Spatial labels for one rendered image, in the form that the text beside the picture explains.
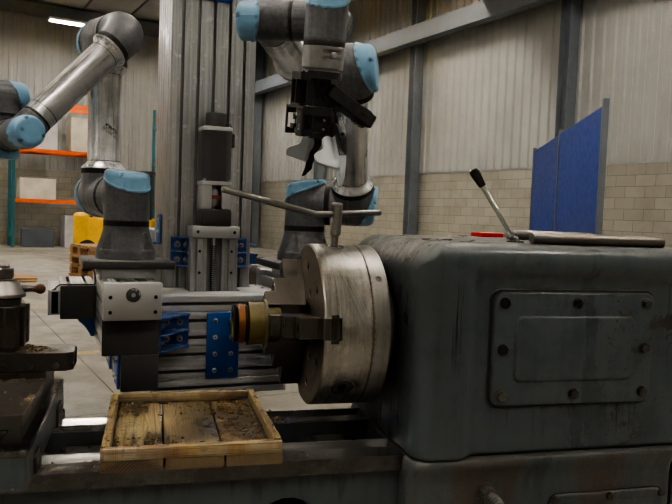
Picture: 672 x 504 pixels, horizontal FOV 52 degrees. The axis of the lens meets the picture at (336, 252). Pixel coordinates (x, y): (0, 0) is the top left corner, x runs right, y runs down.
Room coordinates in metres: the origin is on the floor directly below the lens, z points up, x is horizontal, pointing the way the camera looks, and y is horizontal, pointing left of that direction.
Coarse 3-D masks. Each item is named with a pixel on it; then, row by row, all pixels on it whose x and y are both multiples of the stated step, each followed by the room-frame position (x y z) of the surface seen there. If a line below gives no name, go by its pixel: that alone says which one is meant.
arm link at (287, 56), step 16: (256, 0) 1.34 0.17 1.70; (272, 0) 1.35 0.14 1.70; (240, 16) 1.33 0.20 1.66; (256, 16) 1.33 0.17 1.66; (272, 16) 1.33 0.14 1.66; (288, 16) 1.32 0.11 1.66; (240, 32) 1.35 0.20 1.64; (256, 32) 1.34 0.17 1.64; (272, 32) 1.34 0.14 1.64; (288, 32) 1.33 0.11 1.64; (272, 48) 1.43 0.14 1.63; (288, 48) 1.46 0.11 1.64; (288, 64) 1.57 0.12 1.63; (288, 80) 1.70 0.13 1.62
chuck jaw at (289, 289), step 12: (288, 264) 1.41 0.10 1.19; (300, 264) 1.42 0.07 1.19; (288, 276) 1.40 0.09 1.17; (300, 276) 1.40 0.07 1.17; (276, 288) 1.38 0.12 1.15; (288, 288) 1.38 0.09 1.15; (300, 288) 1.39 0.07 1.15; (276, 300) 1.36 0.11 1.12; (288, 300) 1.37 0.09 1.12; (300, 300) 1.37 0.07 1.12; (288, 312) 1.39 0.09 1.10; (300, 312) 1.40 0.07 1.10
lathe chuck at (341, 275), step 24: (312, 264) 1.33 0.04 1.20; (336, 264) 1.28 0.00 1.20; (360, 264) 1.30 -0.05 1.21; (312, 288) 1.32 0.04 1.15; (336, 288) 1.25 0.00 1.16; (360, 288) 1.26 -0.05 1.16; (312, 312) 1.32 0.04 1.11; (336, 312) 1.23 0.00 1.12; (360, 312) 1.24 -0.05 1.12; (360, 336) 1.23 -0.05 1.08; (312, 360) 1.30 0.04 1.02; (336, 360) 1.23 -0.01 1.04; (360, 360) 1.24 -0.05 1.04; (312, 384) 1.29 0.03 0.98; (360, 384) 1.27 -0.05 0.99
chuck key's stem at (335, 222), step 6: (336, 204) 1.33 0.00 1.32; (342, 204) 1.33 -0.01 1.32; (336, 210) 1.33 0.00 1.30; (336, 216) 1.33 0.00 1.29; (330, 222) 1.34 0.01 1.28; (336, 222) 1.33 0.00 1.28; (330, 228) 1.34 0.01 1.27; (336, 228) 1.34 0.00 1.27; (330, 234) 1.34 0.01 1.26; (336, 234) 1.34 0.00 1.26; (336, 240) 1.34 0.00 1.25; (330, 246) 1.35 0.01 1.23; (336, 246) 1.35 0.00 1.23
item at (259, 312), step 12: (264, 300) 1.34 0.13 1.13; (240, 312) 1.31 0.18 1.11; (252, 312) 1.31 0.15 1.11; (264, 312) 1.31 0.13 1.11; (276, 312) 1.33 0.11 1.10; (240, 324) 1.30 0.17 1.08; (252, 324) 1.30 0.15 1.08; (264, 324) 1.31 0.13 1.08; (240, 336) 1.30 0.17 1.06; (252, 336) 1.30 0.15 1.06; (264, 336) 1.31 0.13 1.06; (276, 336) 1.33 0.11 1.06
